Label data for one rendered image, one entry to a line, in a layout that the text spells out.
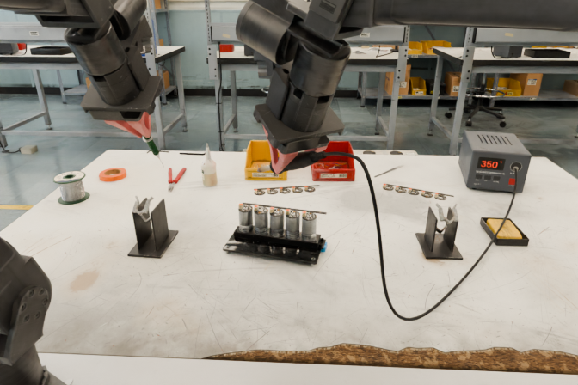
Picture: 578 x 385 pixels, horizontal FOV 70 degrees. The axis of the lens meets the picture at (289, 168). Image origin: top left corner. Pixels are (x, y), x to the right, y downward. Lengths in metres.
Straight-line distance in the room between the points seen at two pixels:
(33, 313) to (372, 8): 0.44
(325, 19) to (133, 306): 0.46
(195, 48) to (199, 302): 4.71
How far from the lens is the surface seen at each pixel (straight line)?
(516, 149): 1.01
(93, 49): 0.56
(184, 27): 5.22
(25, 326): 0.50
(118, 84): 0.60
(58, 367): 0.60
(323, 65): 0.44
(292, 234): 0.70
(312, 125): 0.49
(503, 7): 0.40
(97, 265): 0.74
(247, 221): 0.71
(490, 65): 3.19
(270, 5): 0.47
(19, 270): 0.48
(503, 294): 0.70
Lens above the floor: 1.15
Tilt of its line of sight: 23 degrees down
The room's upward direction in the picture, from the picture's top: straight up
